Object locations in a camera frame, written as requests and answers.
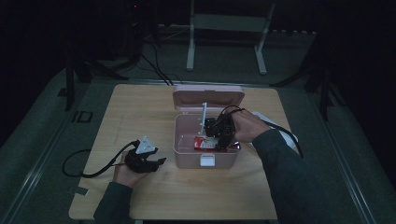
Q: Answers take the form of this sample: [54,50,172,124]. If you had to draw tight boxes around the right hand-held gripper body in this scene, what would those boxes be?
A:
[198,102,237,148]

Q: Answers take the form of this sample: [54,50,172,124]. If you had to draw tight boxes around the black floor cables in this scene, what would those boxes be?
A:
[124,36,185,87]

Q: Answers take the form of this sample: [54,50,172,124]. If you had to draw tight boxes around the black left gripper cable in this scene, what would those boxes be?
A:
[62,139,141,179]

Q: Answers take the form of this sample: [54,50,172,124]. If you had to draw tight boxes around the white metal stand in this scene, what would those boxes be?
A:
[185,0,277,77]

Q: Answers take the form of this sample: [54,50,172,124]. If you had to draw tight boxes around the person's right hand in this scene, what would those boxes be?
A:
[231,108,271,145]

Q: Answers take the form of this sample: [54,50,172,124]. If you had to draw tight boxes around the red and white packet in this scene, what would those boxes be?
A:
[193,135,241,154]

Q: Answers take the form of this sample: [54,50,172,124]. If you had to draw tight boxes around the person's left hand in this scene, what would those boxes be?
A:
[112,150,149,189]

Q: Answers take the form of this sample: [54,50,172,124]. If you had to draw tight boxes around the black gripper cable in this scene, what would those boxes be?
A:
[62,139,141,179]
[219,105,304,159]

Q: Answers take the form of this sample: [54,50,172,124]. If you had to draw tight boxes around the pink storage box with lid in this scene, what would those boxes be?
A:
[172,84,246,170]

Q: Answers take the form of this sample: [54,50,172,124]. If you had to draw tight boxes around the black tripod stand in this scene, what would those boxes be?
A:
[269,59,347,123]
[57,52,129,113]

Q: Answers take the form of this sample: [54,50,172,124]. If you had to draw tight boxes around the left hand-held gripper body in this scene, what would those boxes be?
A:
[123,134,161,175]

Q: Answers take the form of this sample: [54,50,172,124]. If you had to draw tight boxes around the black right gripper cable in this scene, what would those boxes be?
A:
[219,105,304,159]

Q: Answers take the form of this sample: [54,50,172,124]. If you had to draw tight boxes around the white power strip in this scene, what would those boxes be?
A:
[270,29,318,35]

